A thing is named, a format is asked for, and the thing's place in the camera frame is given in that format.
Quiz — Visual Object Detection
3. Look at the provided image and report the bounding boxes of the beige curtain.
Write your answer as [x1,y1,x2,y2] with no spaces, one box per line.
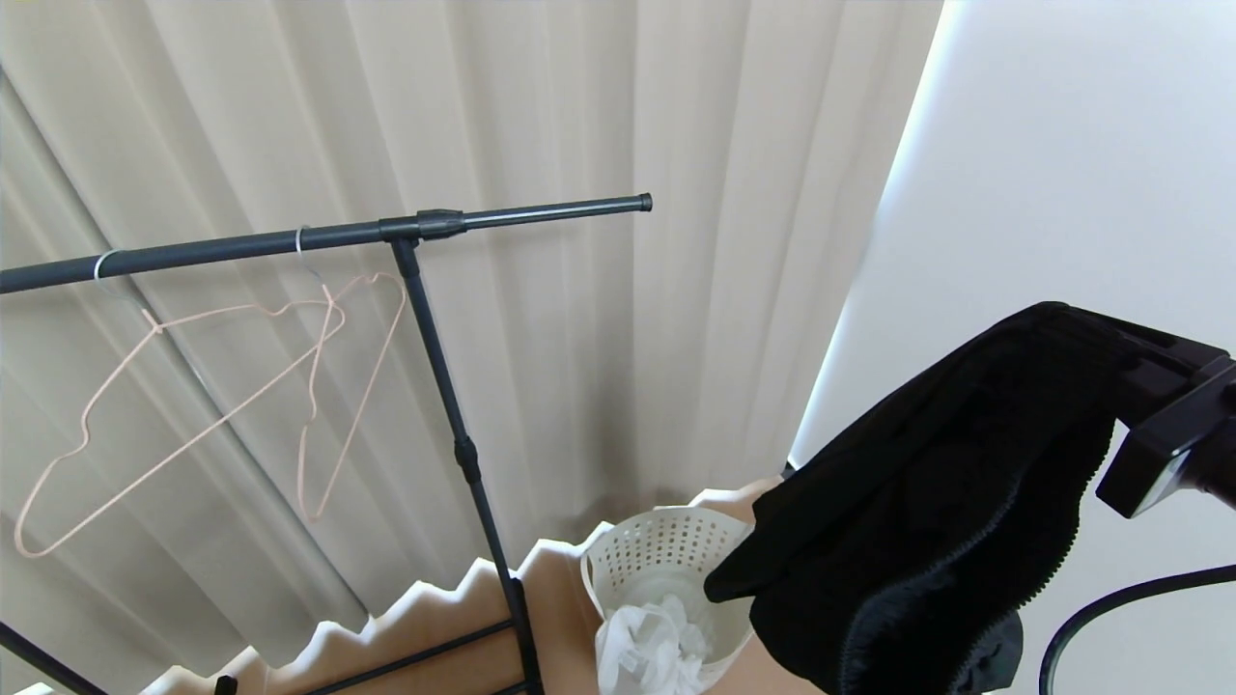
[0,0,944,695]

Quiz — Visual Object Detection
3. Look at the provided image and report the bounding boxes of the black shorts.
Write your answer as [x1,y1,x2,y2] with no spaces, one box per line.
[703,301,1160,695]

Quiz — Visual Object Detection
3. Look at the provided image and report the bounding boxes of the black cable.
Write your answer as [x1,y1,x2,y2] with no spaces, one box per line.
[1038,564,1236,695]

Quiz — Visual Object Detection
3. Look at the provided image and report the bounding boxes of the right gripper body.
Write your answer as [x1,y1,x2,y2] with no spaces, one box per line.
[1095,359,1236,520]

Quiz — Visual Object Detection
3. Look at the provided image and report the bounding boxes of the black clothes rack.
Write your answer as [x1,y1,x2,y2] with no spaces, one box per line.
[0,193,654,695]

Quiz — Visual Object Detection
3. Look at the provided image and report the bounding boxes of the pink clothes hanger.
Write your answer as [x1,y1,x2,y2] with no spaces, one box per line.
[14,256,347,560]
[295,251,407,524]

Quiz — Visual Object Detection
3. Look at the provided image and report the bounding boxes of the white garment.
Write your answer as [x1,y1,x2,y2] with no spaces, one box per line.
[594,593,712,695]

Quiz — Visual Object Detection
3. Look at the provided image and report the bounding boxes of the white laundry basket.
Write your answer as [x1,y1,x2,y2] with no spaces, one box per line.
[579,506,760,695]

